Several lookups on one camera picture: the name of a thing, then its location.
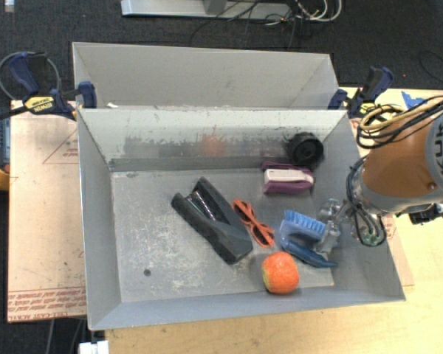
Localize grey metal bin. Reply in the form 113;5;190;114
72;41;407;332

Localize orange toy apple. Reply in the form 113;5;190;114
261;251;301;296

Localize black stapler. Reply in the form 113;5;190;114
171;176;254;266

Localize black round knob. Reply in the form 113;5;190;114
286;131;325;172

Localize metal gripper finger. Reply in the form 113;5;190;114
317;198;342;221
314;221;342;254

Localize black cylinder on white bracket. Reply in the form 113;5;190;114
408;202;443;226

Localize orange sunglasses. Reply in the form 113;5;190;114
231;198;276;249

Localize brown cardboard board red print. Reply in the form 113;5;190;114
7;100;416;325

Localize blue scrubbing brush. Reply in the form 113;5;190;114
278;209;339;269

